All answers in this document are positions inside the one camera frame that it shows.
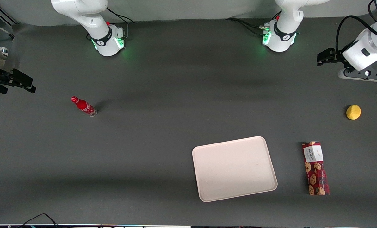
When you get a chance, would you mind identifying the black right base cable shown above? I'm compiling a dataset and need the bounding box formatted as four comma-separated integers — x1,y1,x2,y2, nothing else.
106,8,135,24

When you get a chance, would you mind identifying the black looped gripper cable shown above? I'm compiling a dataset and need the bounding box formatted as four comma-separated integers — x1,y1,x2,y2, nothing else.
335,15,377,53

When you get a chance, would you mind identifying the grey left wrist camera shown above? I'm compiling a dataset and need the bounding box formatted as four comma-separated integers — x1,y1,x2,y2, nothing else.
338,67,377,83

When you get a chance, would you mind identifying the yellow lemon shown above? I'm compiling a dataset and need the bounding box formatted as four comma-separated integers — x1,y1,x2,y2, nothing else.
346,104,362,120

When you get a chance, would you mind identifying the red cookie box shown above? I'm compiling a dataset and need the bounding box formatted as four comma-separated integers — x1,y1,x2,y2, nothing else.
302,141,330,196

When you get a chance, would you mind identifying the red soda bottle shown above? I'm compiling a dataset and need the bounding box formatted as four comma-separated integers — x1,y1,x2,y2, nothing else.
71,96,98,117

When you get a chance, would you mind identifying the black table edge cable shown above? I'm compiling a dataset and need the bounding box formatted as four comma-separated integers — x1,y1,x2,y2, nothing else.
17,213,60,228

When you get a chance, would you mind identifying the black base cable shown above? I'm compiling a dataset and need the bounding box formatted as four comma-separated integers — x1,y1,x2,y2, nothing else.
225,18,265,36
106,8,135,24

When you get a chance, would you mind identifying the black left base cable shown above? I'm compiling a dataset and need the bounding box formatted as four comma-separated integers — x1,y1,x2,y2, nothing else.
225,18,265,36

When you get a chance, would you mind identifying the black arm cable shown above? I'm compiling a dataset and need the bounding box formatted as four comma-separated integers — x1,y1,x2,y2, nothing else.
368,0,377,22

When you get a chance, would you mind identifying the black metal stand frame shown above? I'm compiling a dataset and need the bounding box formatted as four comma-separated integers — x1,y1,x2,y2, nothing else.
0,4,19,40

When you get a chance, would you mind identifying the cream plastic tray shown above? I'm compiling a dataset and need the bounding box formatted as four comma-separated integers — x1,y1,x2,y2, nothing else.
192,136,278,202

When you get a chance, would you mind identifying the grey backdrop curtain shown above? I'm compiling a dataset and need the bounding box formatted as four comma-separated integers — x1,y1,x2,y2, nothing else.
0,0,377,27

